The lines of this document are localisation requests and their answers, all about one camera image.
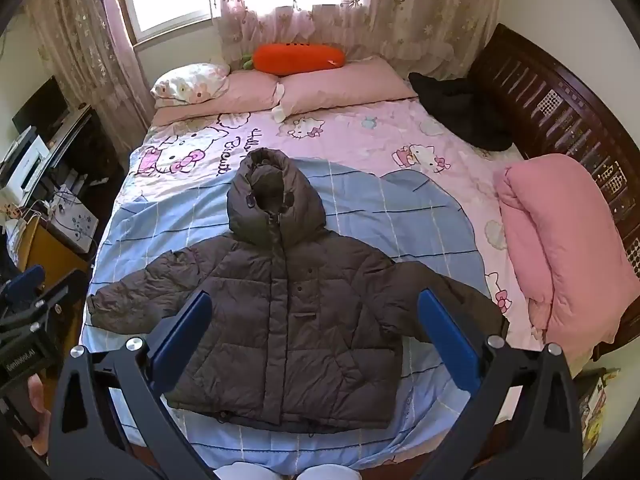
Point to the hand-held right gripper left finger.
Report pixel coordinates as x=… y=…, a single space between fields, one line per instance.
x=185 y=332

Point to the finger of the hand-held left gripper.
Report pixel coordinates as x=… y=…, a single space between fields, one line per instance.
x=60 y=295
x=22 y=282

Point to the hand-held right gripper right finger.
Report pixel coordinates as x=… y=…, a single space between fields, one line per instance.
x=447 y=340

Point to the brown puffer jacket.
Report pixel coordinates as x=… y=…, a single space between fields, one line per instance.
x=300 y=320

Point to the person's left hand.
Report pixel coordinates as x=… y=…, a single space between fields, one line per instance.
x=37 y=400

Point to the wooden stool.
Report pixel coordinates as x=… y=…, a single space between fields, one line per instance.
x=50 y=255

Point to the white printer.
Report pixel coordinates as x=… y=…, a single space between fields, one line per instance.
x=25 y=170

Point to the folded pink quilt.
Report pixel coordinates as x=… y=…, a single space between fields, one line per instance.
x=555 y=240

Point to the blue checked blanket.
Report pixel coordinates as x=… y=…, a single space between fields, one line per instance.
x=375 y=210

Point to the black desk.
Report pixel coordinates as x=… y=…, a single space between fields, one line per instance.
x=95 y=150

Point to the person's left leg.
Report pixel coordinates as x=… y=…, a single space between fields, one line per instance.
x=245 y=472

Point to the person's leg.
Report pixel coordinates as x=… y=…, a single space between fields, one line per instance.
x=245 y=472
x=327 y=472

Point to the colourful books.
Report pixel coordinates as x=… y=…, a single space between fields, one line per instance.
x=592 y=410

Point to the black monitor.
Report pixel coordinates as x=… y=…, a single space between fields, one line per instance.
x=42 y=105

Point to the person's right leg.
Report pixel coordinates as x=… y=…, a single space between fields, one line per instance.
x=327 y=472

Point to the pink cartoon bed sheet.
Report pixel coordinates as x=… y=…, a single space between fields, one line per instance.
x=360 y=130

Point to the black garment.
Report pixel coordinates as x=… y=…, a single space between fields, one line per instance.
x=460 y=105

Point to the small white cloth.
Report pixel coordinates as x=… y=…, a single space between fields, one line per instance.
x=278 y=107

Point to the pink pillow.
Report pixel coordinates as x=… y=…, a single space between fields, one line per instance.
x=240 y=92
x=340 y=85

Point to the floral white pillow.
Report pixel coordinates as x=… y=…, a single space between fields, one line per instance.
x=190 y=82

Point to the floral lace curtain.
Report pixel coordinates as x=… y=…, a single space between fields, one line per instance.
x=425 y=10
x=75 y=35

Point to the dark wooden headboard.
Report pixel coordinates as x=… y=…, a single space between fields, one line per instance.
x=525 y=80

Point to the orange carrot plush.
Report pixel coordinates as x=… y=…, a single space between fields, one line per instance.
x=295 y=57

